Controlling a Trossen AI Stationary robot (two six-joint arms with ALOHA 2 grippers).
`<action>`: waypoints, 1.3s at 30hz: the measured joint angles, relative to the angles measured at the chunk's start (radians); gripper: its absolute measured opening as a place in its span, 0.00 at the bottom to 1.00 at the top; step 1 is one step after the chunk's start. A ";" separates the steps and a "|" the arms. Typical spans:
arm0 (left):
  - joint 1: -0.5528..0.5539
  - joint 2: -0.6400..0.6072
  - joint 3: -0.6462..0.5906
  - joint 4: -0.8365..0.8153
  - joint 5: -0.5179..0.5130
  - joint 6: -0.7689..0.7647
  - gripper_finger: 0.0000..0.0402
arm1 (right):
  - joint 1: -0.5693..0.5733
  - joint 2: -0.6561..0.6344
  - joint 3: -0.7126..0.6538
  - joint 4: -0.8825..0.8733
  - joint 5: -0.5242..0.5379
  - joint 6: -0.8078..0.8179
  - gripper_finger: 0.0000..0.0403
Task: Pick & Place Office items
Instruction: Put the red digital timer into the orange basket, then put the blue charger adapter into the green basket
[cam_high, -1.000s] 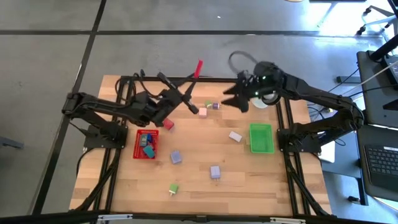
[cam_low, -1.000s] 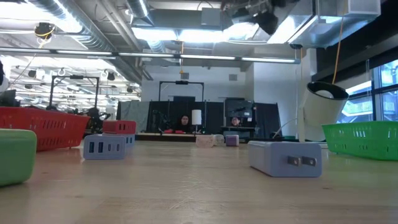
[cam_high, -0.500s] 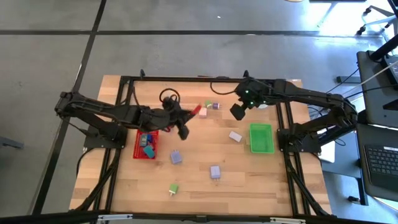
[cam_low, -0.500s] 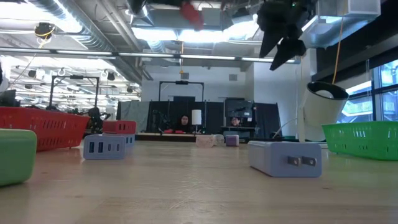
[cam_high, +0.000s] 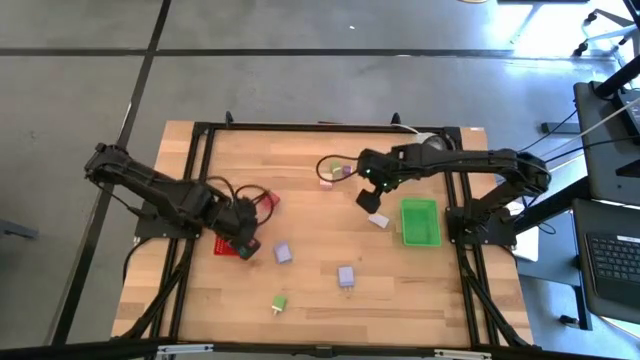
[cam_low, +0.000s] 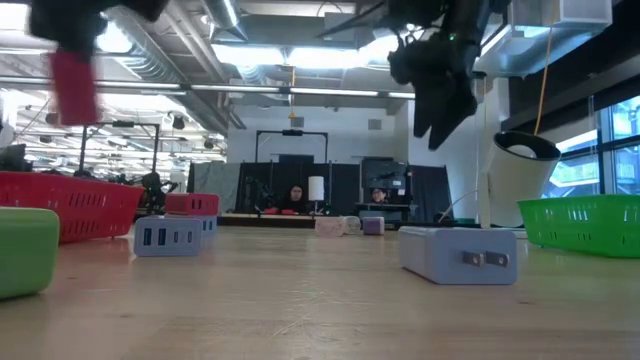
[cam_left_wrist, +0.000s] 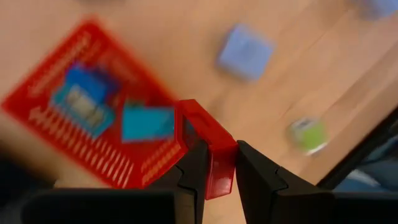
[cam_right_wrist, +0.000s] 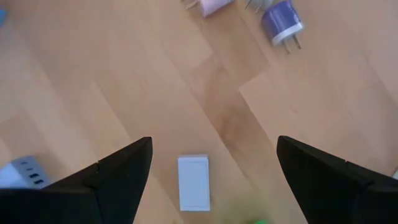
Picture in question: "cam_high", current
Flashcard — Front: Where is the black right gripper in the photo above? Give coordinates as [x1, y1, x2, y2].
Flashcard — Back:
[355, 143, 419, 215]

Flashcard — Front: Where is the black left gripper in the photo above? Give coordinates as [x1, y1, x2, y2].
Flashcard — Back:
[205, 193, 263, 260]

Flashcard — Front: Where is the lavender wall charger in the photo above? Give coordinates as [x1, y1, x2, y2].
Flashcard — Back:
[337, 265, 357, 292]
[273, 241, 294, 265]

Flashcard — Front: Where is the white rectangular box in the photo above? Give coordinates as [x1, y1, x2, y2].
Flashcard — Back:
[367, 210, 391, 230]

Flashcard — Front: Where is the red wall charger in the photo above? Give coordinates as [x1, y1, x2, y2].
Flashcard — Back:
[259, 190, 282, 211]

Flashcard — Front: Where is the office chair base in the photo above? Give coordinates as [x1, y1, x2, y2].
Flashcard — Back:
[573, 8, 640, 57]

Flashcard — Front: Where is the green plastic basket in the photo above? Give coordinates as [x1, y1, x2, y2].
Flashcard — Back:
[400, 198, 443, 249]

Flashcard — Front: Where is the black beam with silver brackets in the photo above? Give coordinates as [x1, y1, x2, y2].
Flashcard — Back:
[0, 338, 640, 360]

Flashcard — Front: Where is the white paper sheet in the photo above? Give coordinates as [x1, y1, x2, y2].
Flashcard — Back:
[509, 202, 540, 263]

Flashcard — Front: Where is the dark grey laptop cart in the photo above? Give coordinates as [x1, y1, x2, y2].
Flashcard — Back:
[517, 197, 640, 332]

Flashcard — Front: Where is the grey equipment desk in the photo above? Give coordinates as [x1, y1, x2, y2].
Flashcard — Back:
[573, 79, 640, 207]

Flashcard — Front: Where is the grey floor stand foot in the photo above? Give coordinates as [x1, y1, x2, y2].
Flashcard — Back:
[0, 218, 40, 240]

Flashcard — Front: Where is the black laptop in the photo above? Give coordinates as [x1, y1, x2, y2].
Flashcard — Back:
[582, 230, 640, 326]

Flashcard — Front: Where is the black aluminium table frame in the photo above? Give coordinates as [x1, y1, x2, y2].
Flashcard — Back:
[119, 119, 534, 351]

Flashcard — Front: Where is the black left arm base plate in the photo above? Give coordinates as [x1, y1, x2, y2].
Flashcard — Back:
[133, 199, 207, 240]

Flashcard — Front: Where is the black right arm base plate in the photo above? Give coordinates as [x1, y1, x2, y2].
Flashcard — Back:
[445, 206, 517, 247]

